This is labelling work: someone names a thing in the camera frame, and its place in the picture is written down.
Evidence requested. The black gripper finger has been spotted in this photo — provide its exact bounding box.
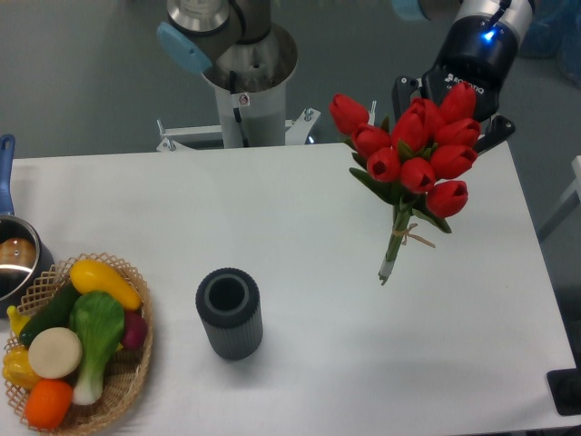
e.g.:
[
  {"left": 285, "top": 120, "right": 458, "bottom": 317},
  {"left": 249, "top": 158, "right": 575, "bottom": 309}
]
[
  {"left": 391, "top": 75, "right": 422, "bottom": 122},
  {"left": 473, "top": 114, "right": 516, "bottom": 154}
]

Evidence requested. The dark grey ribbed vase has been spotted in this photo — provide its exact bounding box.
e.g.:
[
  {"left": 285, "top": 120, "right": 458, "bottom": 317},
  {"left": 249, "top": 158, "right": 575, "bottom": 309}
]
[{"left": 195, "top": 267, "right": 263, "bottom": 361}]

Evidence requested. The yellow banana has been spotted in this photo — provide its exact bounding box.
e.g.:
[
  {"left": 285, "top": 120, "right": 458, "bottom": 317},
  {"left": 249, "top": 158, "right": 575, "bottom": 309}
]
[{"left": 6, "top": 305, "right": 31, "bottom": 337}]

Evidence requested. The yellow squash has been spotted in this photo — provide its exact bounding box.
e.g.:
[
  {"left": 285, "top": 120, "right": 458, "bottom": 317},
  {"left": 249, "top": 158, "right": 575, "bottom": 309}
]
[{"left": 69, "top": 259, "right": 142, "bottom": 311}]

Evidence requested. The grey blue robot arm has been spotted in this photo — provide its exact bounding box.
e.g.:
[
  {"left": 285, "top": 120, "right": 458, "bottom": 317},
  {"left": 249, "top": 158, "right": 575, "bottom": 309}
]
[{"left": 156, "top": 1, "right": 537, "bottom": 153}]

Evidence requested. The green bok choy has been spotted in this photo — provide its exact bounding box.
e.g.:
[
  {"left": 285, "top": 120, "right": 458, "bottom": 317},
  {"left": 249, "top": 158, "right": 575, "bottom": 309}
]
[{"left": 69, "top": 291, "right": 124, "bottom": 406}]

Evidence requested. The black box at table edge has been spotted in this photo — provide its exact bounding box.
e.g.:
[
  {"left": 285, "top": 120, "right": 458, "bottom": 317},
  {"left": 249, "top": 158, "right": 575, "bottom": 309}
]
[{"left": 547, "top": 369, "right": 580, "bottom": 416}]

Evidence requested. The dark red radish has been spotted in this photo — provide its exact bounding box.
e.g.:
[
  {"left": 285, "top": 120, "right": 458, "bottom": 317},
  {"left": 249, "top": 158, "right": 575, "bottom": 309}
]
[{"left": 120, "top": 311, "right": 148, "bottom": 350}]

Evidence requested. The woven wicker basket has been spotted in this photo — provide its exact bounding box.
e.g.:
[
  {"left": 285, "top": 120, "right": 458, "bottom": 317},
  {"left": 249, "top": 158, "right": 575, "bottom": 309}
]
[{"left": 4, "top": 253, "right": 153, "bottom": 435}]

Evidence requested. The blue handled saucepan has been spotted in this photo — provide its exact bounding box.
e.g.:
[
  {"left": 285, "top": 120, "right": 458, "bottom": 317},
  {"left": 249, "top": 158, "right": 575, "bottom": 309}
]
[{"left": 1, "top": 134, "right": 54, "bottom": 318}]

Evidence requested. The red tulip bouquet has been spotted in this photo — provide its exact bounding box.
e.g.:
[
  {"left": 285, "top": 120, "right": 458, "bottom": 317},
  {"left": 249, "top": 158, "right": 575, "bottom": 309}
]
[{"left": 329, "top": 83, "right": 481, "bottom": 283}]

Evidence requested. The beige round bun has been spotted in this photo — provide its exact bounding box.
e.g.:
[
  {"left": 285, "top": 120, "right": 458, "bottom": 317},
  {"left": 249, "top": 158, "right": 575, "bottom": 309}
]
[{"left": 28, "top": 327, "right": 83, "bottom": 379}]

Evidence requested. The yellow bell pepper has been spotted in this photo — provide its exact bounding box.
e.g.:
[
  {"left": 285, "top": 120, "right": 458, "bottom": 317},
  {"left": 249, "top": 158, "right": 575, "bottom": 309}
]
[{"left": 2, "top": 345, "right": 42, "bottom": 390}]

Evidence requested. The dark green cucumber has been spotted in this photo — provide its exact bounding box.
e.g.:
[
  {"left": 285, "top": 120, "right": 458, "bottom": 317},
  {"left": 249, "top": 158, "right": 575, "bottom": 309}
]
[{"left": 18, "top": 282, "right": 81, "bottom": 347}]

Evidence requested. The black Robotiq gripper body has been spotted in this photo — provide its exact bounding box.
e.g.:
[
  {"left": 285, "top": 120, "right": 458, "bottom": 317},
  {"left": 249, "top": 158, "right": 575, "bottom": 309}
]
[{"left": 421, "top": 16, "right": 517, "bottom": 122}]

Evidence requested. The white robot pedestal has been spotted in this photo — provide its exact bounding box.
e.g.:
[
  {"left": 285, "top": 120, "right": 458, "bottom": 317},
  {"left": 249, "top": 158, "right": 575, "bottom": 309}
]
[{"left": 157, "top": 23, "right": 320, "bottom": 149}]

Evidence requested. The blue plastic bag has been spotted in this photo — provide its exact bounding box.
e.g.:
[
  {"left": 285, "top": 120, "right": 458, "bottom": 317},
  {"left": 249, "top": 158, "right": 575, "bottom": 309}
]
[{"left": 518, "top": 1, "right": 580, "bottom": 88}]

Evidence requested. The orange fruit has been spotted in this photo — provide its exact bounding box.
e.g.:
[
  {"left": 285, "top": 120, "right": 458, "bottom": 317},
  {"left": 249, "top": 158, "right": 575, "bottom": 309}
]
[{"left": 25, "top": 379, "right": 73, "bottom": 431}]

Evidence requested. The white furniture leg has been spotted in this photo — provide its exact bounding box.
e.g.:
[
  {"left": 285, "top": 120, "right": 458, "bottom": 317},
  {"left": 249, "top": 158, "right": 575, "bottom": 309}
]
[{"left": 537, "top": 155, "right": 580, "bottom": 243}]

